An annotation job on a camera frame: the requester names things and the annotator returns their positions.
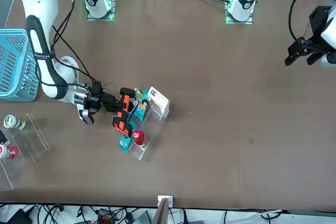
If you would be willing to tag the clear acrylic stepped shelf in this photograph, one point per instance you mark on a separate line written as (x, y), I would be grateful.
(34, 140)
(152, 134)

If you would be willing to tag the orange black barcode scanner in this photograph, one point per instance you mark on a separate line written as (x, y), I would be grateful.
(121, 127)

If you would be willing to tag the metal frame post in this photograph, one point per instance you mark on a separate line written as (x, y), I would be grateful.
(161, 213)

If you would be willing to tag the orange black plug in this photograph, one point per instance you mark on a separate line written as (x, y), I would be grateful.
(105, 218)

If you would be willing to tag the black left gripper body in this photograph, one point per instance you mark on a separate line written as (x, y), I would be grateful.
(317, 22)

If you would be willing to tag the white cup green lid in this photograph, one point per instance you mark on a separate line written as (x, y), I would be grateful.
(10, 121)

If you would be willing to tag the white yellow cookie box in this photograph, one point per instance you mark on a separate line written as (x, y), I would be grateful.
(160, 100)

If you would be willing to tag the teal snack packet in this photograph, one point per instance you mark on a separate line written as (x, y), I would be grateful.
(124, 143)
(143, 107)

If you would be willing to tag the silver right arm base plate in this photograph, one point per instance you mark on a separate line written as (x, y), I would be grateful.
(111, 3)

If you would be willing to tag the red Coca-Cola bottle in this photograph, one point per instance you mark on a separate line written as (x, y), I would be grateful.
(139, 137)

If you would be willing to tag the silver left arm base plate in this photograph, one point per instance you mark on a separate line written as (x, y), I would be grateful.
(228, 20)

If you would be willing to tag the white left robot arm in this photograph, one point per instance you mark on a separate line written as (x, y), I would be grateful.
(245, 1)

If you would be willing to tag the grey wrist sensor bar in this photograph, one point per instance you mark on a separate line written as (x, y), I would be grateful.
(86, 116)

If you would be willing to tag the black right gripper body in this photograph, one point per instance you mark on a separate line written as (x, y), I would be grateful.
(95, 101)

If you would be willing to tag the light blue shopping basket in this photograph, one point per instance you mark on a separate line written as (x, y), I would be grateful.
(13, 33)

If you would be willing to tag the red cup red-white lid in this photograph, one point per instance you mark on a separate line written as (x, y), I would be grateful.
(11, 152)

